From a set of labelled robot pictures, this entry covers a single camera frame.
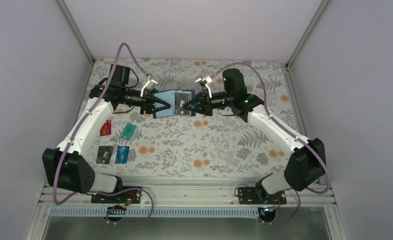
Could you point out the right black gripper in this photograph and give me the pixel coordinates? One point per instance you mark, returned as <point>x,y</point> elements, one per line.
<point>203,103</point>

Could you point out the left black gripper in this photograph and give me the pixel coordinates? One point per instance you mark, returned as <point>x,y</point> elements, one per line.
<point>148,103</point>

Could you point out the blue leather card holder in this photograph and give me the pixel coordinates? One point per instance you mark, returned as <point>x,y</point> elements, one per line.
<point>172,103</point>

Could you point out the teal green credit card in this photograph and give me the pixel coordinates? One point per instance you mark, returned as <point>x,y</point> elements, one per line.
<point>128,132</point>

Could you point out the red credit card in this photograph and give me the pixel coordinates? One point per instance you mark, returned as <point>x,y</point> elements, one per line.
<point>106,128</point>

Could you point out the blue credit card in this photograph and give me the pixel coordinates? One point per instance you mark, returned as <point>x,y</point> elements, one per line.
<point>122,154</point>

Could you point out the black credit card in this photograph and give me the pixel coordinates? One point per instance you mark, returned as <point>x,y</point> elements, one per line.
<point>104,154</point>

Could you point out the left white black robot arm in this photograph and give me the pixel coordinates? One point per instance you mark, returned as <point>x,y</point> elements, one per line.
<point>65,166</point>

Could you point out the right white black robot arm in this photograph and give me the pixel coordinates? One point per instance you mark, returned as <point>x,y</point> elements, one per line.
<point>307,159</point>

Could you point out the floral patterned table mat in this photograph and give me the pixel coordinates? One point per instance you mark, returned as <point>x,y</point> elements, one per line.
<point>198,146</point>

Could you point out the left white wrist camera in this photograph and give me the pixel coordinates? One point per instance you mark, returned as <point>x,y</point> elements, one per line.
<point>148,86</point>

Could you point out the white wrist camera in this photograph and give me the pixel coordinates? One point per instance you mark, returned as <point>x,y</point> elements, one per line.
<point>204,82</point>
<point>148,86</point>

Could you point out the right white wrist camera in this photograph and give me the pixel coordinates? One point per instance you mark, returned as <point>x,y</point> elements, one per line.
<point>204,82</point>

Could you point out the aluminium rail frame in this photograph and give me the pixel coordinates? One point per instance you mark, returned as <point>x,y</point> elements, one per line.
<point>195,192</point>

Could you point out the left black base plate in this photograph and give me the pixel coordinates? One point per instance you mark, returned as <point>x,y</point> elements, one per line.
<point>132,196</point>

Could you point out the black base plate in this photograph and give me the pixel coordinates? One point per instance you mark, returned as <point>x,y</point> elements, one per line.
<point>253,196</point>
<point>132,196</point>

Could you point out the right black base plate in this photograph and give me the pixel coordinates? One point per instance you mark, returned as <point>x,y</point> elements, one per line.
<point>253,196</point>

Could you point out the slotted cable duct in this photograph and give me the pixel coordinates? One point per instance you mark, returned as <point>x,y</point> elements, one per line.
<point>157,212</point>

